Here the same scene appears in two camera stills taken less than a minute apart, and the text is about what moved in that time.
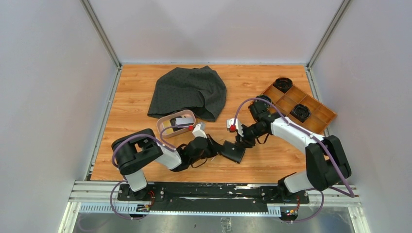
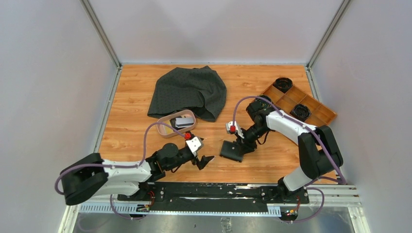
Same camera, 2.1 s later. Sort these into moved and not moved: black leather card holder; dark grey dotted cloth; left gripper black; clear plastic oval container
Moved: left gripper black
Not moved: black leather card holder; dark grey dotted cloth; clear plastic oval container
